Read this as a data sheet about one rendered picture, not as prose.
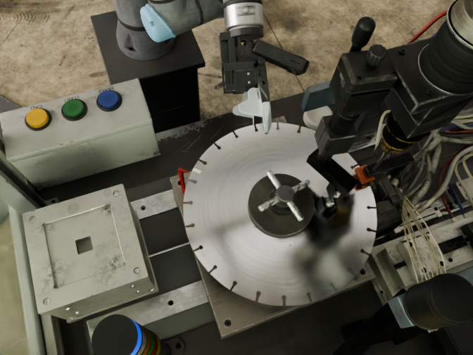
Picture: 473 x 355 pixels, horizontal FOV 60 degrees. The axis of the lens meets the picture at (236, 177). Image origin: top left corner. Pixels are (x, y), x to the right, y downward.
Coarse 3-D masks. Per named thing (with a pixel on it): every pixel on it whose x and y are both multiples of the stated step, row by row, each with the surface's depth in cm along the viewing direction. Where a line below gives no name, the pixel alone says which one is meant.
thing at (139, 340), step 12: (108, 324) 42; (120, 324) 42; (132, 324) 42; (96, 336) 41; (108, 336) 41; (120, 336) 41; (132, 336) 41; (96, 348) 41; (108, 348) 41; (120, 348) 41; (132, 348) 41
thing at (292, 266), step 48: (240, 144) 75; (288, 144) 75; (192, 192) 70; (240, 192) 71; (192, 240) 67; (240, 240) 67; (288, 240) 68; (336, 240) 68; (240, 288) 64; (288, 288) 64; (336, 288) 65
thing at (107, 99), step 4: (104, 92) 83; (108, 92) 83; (112, 92) 83; (100, 96) 83; (104, 96) 83; (108, 96) 83; (112, 96) 83; (116, 96) 83; (100, 100) 82; (104, 100) 82; (108, 100) 82; (112, 100) 83; (116, 100) 83; (100, 104) 82; (104, 104) 82; (108, 104) 82; (112, 104) 82; (116, 104) 83; (108, 108) 83
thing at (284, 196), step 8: (272, 176) 67; (280, 184) 66; (304, 184) 67; (280, 192) 65; (288, 192) 65; (272, 200) 65; (280, 200) 65; (288, 200) 65; (264, 208) 65; (296, 208) 65; (296, 216) 64
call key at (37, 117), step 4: (36, 108) 81; (32, 112) 81; (36, 112) 81; (40, 112) 81; (44, 112) 81; (28, 116) 80; (32, 116) 80; (36, 116) 80; (40, 116) 80; (44, 116) 80; (48, 116) 81; (28, 120) 80; (32, 120) 80; (36, 120) 80; (40, 120) 80; (44, 120) 80; (28, 124) 80; (32, 124) 79; (36, 124) 79; (40, 124) 80; (44, 124) 80
